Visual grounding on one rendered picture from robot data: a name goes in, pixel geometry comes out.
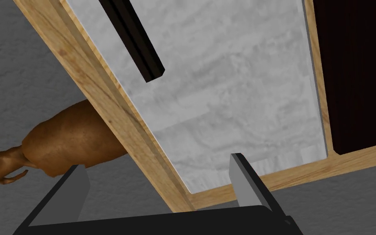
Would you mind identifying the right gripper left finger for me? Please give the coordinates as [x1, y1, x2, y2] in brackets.
[28, 164, 91, 227]

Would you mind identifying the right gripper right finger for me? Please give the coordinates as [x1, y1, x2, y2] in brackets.
[228, 153, 286, 217]

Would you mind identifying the brown deer figure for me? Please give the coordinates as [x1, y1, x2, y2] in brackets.
[0, 99, 128, 185]

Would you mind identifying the grey marbled cupboard door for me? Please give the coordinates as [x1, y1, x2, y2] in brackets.
[64, 0, 328, 195]

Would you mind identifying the wooden cupboard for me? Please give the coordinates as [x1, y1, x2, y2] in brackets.
[13, 0, 376, 213]

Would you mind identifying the black bar handle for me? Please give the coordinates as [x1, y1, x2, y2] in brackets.
[98, 0, 166, 84]

